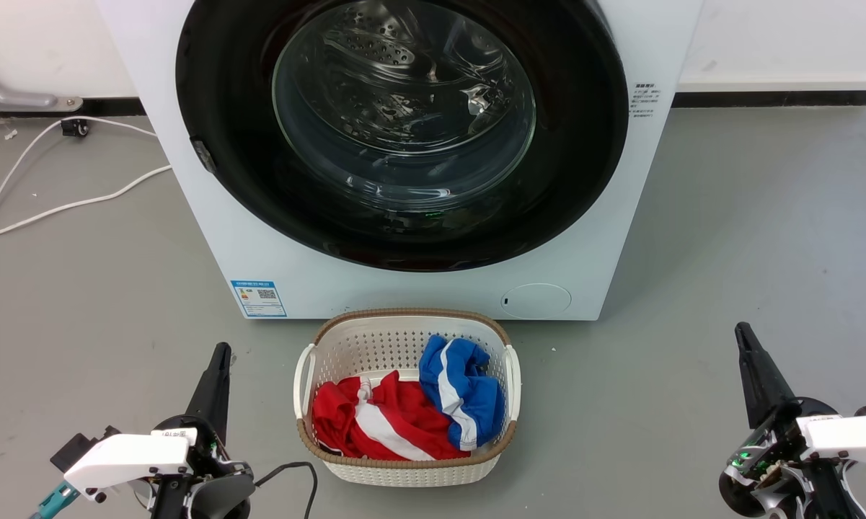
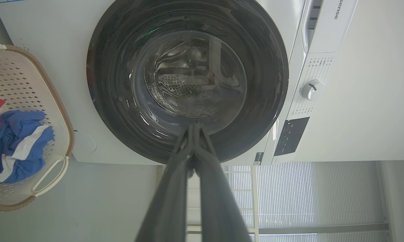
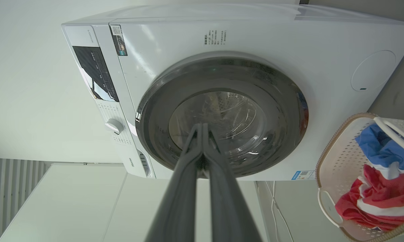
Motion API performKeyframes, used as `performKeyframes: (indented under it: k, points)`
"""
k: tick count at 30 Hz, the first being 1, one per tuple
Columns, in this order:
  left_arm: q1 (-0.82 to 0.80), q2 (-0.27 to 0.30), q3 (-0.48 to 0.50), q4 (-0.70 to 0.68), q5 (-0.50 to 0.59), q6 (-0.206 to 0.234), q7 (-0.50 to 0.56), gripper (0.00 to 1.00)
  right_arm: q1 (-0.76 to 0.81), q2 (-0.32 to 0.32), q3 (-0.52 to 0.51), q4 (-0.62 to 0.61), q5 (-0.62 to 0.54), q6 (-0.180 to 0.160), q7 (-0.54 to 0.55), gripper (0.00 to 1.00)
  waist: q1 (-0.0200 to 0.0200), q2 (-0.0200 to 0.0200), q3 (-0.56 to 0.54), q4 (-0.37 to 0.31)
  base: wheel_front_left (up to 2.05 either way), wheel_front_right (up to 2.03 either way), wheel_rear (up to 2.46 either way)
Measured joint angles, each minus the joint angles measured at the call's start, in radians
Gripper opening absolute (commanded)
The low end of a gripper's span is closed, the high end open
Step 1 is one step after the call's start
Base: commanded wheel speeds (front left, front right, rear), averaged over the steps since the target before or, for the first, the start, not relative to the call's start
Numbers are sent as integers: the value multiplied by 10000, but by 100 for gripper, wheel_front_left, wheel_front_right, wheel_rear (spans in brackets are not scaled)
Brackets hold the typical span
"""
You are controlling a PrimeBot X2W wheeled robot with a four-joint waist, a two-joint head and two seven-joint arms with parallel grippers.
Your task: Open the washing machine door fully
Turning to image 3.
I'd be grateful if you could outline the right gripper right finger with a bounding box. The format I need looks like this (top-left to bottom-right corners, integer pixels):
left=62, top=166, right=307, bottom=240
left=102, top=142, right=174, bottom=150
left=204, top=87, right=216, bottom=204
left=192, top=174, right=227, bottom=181
left=203, top=123, right=263, bottom=242

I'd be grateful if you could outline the round white filter cover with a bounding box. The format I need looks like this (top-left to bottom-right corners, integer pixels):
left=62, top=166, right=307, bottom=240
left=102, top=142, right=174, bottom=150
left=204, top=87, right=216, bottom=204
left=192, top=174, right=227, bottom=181
left=351, top=50, right=397, bottom=92

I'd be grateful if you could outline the blue energy label sticker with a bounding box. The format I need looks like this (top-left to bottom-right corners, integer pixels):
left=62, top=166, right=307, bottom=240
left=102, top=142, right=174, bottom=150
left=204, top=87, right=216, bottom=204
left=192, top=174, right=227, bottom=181
left=291, top=170, right=316, bottom=180

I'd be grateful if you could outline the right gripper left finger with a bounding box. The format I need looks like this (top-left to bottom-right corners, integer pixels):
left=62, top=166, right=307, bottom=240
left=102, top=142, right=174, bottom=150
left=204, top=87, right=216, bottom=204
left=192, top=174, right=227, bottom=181
left=145, top=123, right=203, bottom=242

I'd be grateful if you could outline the stainless steel washer drum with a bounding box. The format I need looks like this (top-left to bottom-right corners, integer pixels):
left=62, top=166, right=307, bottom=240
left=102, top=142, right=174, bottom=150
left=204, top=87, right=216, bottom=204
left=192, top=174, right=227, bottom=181
left=170, top=91, right=266, bottom=158

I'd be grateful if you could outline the white washer control knob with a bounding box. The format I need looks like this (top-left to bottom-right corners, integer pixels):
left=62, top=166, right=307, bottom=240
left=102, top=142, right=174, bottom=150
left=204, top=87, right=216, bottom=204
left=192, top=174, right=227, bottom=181
left=105, top=119, right=124, bottom=135

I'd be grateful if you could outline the thin white cable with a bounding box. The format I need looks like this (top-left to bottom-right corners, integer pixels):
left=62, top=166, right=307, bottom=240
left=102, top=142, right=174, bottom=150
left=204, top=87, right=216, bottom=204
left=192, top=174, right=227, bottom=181
left=265, top=181, right=294, bottom=242

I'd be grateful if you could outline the round dark glass washer door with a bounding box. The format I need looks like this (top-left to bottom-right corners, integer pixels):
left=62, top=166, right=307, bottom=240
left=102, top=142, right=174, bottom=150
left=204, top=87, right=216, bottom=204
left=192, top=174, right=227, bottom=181
left=135, top=51, right=309, bottom=178

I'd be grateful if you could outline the black qr code sticker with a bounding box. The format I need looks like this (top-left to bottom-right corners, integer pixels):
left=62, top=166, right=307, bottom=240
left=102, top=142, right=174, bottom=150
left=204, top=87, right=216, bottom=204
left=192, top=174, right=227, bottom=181
left=110, top=25, right=128, bottom=56

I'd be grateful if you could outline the cream perforated laundry basket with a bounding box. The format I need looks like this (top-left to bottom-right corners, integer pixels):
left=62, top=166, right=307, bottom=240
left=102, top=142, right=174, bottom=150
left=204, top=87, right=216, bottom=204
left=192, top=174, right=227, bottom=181
left=316, top=113, right=404, bottom=242

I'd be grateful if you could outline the black washer display panel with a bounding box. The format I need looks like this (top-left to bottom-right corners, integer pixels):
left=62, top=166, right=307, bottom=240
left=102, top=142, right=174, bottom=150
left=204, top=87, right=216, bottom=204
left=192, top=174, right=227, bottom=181
left=73, top=46, right=119, bottom=102

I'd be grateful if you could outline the white front-load washing machine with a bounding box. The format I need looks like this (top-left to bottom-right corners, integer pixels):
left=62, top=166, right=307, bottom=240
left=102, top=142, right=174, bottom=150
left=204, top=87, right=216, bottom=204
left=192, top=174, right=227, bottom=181
left=61, top=3, right=404, bottom=181

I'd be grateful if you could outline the red and white garment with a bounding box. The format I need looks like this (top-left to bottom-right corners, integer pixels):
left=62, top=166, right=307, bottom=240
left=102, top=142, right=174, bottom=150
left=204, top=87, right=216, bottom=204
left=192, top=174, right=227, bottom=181
left=335, top=164, right=404, bottom=232

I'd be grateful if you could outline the grey slatted panel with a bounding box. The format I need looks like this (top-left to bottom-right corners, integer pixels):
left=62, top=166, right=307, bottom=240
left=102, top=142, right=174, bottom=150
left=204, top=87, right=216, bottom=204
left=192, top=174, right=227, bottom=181
left=0, top=158, right=51, bottom=242

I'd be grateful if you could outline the blue and white garment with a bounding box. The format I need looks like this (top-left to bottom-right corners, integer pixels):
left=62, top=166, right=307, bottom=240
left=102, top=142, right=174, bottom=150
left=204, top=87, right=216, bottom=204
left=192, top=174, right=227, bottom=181
left=355, top=123, right=404, bottom=173

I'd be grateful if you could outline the white cabinet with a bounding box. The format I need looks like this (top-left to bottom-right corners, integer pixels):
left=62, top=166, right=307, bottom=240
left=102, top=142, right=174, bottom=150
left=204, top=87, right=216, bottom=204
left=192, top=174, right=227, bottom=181
left=0, top=163, right=266, bottom=242

